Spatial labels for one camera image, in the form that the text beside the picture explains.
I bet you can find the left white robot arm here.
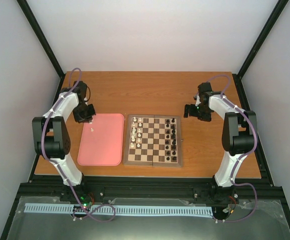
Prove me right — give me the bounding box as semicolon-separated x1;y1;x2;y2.
32;81;96;202

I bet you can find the light blue cable duct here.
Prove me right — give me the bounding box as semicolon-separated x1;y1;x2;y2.
23;203;213;218

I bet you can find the black aluminium frame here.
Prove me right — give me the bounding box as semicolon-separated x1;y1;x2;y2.
1;0;290;240

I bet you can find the wooden chess board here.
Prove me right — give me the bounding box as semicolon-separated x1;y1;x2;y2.
123;114;183;168

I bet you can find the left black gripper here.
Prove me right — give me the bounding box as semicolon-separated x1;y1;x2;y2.
73;103;96;124

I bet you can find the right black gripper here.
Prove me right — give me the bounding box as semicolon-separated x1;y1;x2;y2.
183;104;211;122

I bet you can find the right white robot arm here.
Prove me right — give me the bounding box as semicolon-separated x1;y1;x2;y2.
183;82;258;188

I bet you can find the pink plastic tray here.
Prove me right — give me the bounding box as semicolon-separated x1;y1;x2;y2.
77;113;125;167

